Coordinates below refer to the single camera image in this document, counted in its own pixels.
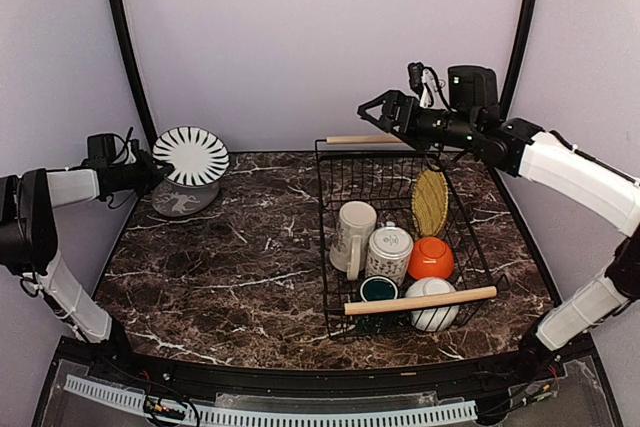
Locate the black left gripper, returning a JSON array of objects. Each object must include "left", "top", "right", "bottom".
[{"left": 111, "top": 148, "right": 176, "bottom": 197}]

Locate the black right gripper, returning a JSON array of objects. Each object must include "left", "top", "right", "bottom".
[{"left": 358, "top": 89, "right": 478, "bottom": 150}]

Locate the grey reindeer snowflake plate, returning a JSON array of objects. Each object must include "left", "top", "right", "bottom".
[{"left": 151, "top": 181, "right": 220, "bottom": 218}]

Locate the white plate with black stripes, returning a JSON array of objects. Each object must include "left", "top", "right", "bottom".
[{"left": 152, "top": 126, "right": 230, "bottom": 188}]

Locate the yellow woven plate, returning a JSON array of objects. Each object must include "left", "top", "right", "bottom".
[{"left": 411, "top": 170, "right": 448, "bottom": 237}]

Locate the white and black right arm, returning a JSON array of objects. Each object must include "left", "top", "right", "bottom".
[{"left": 357, "top": 63, "right": 639, "bottom": 381}]

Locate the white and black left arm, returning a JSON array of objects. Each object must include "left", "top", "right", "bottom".
[{"left": 1, "top": 133, "right": 174, "bottom": 383}]

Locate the white mug with grey pattern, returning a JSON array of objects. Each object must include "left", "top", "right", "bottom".
[{"left": 329, "top": 201, "right": 377, "bottom": 281}]

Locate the white cup with black characters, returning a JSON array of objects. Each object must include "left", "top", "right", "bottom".
[{"left": 365, "top": 222, "right": 414, "bottom": 287}]

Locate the orange bowl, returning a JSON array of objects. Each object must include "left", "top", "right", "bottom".
[{"left": 407, "top": 237, "right": 455, "bottom": 280}]

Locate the dark green cup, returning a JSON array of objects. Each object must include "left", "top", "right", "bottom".
[{"left": 359, "top": 276, "right": 399, "bottom": 302}]

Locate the white bowl with black stripes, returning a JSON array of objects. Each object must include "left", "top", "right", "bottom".
[{"left": 403, "top": 276, "right": 461, "bottom": 332}]

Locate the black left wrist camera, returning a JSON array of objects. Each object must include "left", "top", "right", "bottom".
[{"left": 124, "top": 139, "right": 145, "bottom": 165}]

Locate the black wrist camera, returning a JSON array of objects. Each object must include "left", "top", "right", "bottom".
[
  {"left": 407, "top": 62, "right": 435, "bottom": 108},
  {"left": 124, "top": 139, "right": 145, "bottom": 165}
]

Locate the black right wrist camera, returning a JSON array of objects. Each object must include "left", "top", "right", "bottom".
[{"left": 407, "top": 62, "right": 435, "bottom": 108}]

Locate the black wire dish rack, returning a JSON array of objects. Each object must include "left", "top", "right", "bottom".
[{"left": 315, "top": 139, "right": 504, "bottom": 338}]

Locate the white slotted cable duct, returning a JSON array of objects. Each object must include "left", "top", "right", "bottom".
[{"left": 64, "top": 374, "right": 478, "bottom": 427}]

